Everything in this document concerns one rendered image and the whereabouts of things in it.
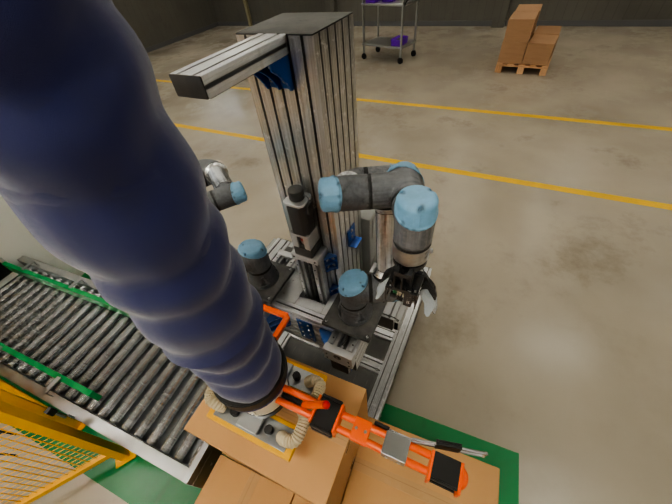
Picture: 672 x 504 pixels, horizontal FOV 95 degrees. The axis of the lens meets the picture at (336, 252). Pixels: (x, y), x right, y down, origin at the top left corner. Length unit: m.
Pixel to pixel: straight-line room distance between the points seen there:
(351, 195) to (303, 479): 0.98
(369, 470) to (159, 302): 1.32
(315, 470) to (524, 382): 1.68
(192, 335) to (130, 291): 0.14
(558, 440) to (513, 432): 0.25
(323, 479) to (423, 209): 1.00
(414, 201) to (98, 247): 0.46
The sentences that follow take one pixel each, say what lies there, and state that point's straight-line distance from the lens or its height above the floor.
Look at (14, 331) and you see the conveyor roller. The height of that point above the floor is 0.53.
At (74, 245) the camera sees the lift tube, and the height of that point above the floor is 1.97.
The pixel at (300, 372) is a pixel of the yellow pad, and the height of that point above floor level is 1.08.
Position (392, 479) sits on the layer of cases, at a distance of 1.68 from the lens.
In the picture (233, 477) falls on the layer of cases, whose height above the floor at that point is 0.54.
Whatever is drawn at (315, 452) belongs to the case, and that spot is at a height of 0.94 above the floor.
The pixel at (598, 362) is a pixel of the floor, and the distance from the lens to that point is 2.87.
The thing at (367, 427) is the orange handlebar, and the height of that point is 1.20.
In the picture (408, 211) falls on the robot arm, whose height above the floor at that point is 1.86.
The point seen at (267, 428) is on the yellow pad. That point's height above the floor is 1.10.
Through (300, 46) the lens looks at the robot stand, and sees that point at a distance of 0.96.
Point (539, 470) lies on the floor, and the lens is 2.42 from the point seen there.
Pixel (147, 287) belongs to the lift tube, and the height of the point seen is 1.86.
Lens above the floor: 2.21
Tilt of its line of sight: 47 degrees down
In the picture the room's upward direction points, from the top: 7 degrees counter-clockwise
